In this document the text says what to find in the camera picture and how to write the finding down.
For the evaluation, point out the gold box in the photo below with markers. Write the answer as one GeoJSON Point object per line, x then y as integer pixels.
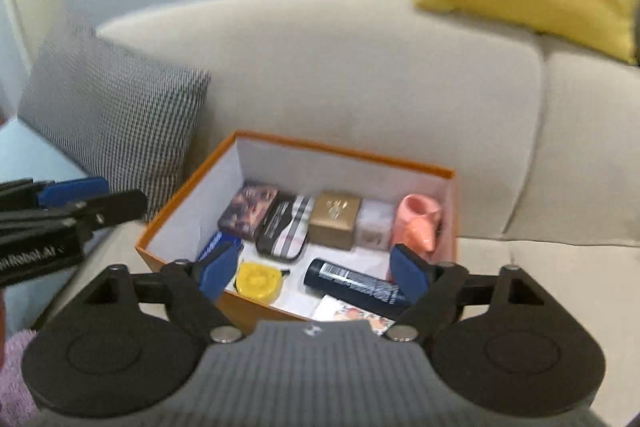
{"type": "Point", "coordinates": [332, 219]}

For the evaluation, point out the yellow tape measure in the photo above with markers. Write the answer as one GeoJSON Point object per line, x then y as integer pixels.
{"type": "Point", "coordinates": [257, 282]}

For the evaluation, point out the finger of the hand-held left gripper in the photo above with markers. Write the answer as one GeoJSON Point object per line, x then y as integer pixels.
{"type": "Point", "coordinates": [115, 207]}
{"type": "Point", "coordinates": [75, 192]}

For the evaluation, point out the orange cardboard box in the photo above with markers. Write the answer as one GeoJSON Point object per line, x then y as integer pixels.
{"type": "Point", "coordinates": [200, 207]}

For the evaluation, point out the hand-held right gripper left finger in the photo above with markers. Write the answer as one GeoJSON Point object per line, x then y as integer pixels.
{"type": "Point", "coordinates": [217, 269]}

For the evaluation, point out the plaid case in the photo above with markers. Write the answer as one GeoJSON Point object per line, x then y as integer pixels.
{"type": "Point", "coordinates": [285, 227]}

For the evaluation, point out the dark printed box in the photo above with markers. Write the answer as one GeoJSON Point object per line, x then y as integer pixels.
{"type": "Point", "coordinates": [247, 209]}

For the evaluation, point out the blue card box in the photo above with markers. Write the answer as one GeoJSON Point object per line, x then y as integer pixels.
{"type": "Point", "coordinates": [215, 244]}

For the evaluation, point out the white floral tube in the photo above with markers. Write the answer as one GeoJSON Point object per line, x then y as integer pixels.
{"type": "Point", "coordinates": [350, 312]}

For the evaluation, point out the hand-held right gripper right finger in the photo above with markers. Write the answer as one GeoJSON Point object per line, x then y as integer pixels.
{"type": "Point", "coordinates": [410, 272]}

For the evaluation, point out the clear plastic box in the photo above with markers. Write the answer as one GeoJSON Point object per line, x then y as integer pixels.
{"type": "Point", "coordinates": [375, 224]}

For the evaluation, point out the dark blue bottle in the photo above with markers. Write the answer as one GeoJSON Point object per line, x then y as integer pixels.
{"type": "Point", "coordinates": [350, 279]}

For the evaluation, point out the beige sofa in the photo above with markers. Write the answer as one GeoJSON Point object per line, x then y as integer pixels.
{"type": "Point", "coordinates": [375, 82]}

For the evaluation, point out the houndstooth pillow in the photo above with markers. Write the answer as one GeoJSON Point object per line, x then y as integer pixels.
{"type": "Point", "coordinates": [115, 122]}

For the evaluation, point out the light blue pillow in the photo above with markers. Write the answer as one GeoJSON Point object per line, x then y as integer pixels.
{"type": "Point", "coordinates": [35, 157]}

